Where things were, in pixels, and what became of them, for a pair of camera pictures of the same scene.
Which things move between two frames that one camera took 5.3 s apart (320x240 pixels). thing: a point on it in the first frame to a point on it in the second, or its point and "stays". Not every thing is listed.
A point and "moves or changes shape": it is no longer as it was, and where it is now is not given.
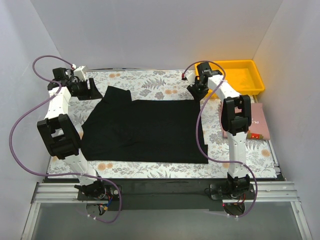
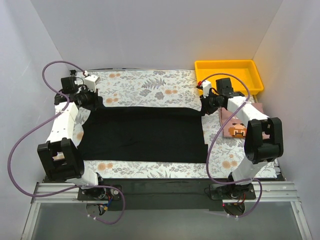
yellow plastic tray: x=242 y=76 stays
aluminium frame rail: x=266 y=192 stays
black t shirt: x=115 y=129 moves or changes shape
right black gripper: x=196 y=89 to x=206 y=105
